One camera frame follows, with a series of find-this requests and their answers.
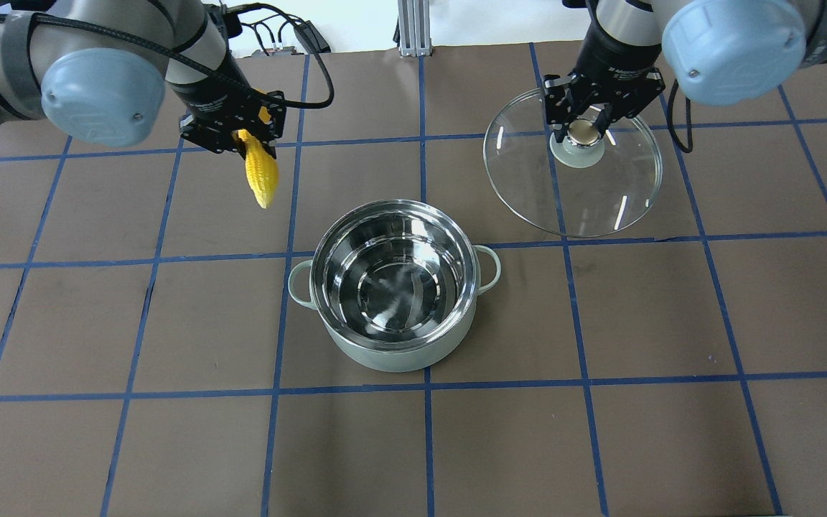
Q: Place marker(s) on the black power brick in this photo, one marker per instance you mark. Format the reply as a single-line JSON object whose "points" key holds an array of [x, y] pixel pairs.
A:
{"points": [[312, 41]]}

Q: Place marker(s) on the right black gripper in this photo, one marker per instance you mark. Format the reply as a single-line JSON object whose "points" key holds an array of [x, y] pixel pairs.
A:
{"points": [[612, 59]]}

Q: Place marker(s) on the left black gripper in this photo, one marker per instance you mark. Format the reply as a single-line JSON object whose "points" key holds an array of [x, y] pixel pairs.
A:
{"points": [[203, 93]]}

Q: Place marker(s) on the glass pot lid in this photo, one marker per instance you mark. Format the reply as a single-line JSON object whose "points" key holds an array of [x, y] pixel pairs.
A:
{"points": [[585, 185]]}

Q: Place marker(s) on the aluminium frame post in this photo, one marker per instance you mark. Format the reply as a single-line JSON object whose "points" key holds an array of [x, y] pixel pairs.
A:
{"points": [[413, 29]]}

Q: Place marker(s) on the yellow corn cob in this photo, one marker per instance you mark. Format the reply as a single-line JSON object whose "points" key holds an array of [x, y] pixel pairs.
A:
{"points": [[262, 172]]}

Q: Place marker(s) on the pale green steel pot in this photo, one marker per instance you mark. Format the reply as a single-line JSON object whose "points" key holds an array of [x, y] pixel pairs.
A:
{"points": [[396, 284]]}

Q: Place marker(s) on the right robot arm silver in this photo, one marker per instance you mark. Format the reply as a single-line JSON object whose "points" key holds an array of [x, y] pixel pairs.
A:
{"points": [[720, 52]]}

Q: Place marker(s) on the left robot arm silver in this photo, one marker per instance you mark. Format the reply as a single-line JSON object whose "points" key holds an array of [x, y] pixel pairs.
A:
{"points": [[99, 71]]}

